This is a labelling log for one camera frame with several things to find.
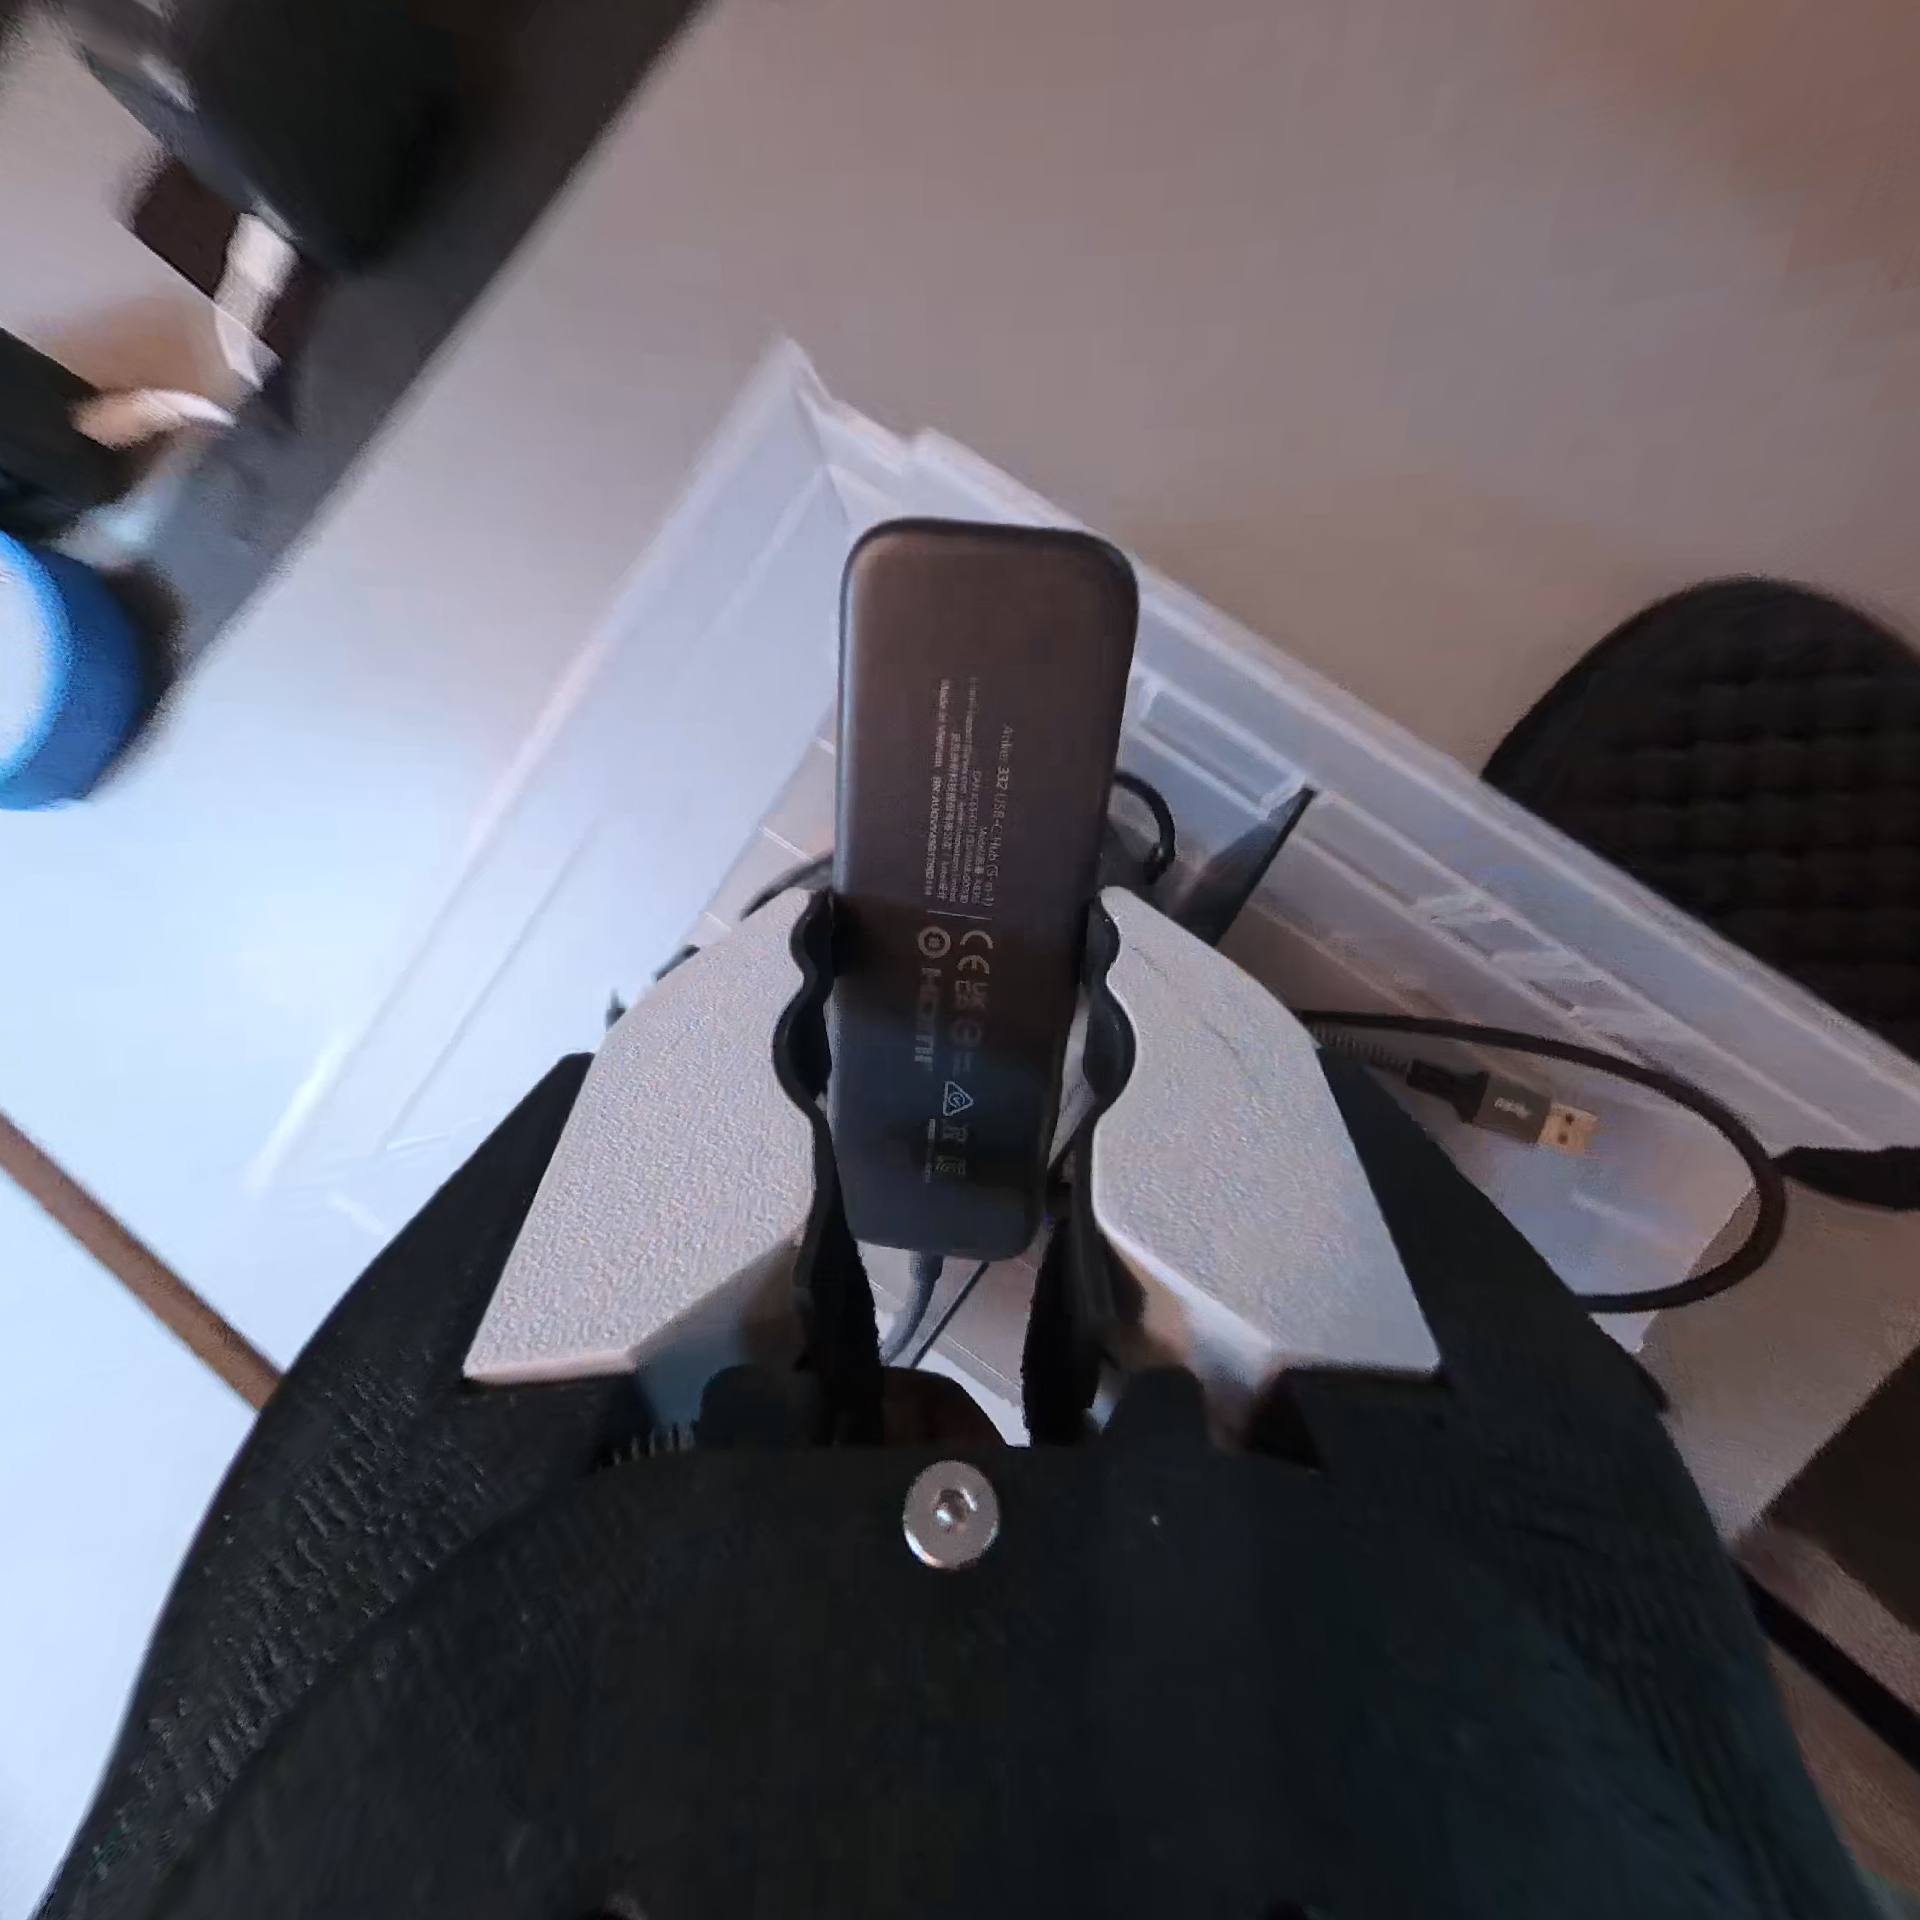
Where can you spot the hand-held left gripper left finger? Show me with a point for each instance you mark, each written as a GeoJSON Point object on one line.
{"type": "Point", "coordinates": [644, 1200]}

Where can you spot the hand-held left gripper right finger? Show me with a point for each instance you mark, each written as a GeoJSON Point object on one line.
{"type": "Point", "coordinates": [1243, 1200]}

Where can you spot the black usb hub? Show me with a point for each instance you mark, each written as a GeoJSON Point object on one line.
{"type": "Point", "coordinates": [975, 810]}

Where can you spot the clear plastic bin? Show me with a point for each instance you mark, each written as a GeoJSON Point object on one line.
{"type": "Point", "coordinates": [721, 630]}

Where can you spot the black bin divider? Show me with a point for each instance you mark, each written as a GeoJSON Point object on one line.
{"type": "Point", "coordinates": [1243, 886]}

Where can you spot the black mouse pad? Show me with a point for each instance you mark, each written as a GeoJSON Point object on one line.
{"type": "Point", "coordinates": [1723, 781]}

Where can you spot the blue tape roll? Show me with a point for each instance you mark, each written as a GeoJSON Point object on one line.
{"type": "Point", "coordinates": [83, 675]}

